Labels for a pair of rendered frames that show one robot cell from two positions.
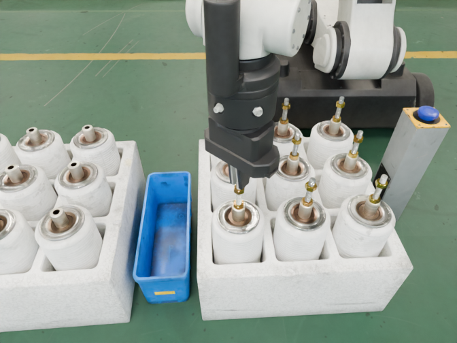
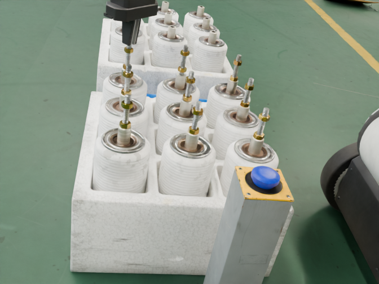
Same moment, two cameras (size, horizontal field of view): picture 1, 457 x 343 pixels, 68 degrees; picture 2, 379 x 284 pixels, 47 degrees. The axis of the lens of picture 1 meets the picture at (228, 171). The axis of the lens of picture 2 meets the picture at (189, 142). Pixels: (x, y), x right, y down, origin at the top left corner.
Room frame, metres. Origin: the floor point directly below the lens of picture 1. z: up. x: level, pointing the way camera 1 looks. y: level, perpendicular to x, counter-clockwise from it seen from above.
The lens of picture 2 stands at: (0.40, -0.89, 0.67)
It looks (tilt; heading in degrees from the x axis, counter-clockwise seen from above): 32 degrees down; 81
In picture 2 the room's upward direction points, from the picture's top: 11 degrees clockwise
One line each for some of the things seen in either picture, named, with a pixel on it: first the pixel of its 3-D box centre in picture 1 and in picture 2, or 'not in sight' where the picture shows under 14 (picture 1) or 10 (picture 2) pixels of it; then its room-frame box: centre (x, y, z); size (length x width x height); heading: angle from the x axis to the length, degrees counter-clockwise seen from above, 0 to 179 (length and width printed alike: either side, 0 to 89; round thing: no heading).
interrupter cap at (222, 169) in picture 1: (234, 170); (179, 86); (0.50, -0.01, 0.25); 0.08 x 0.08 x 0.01
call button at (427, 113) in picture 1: (427, 114); (264, 179); (0.59, -0.41, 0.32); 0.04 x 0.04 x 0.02
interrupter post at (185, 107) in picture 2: (292, 163); (185, 107); (0.50, -0.13, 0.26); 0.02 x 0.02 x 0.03
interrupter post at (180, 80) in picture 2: not in sight; (180, 81); (0.50, -0.01, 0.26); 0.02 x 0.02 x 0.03
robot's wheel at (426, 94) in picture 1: (409, 103); not in sight; (0.97, -0.61, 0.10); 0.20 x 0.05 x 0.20; 1
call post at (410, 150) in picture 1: (399, 171); (238, 259); (0.59, -0.41, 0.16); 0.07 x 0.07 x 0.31; 3
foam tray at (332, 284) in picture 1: (283, 218); (172, 176); (0.50, -0.13, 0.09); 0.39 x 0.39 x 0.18; 3
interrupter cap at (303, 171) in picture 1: (292, 168); (184, 112); (0.50, -0.13, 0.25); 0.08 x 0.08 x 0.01
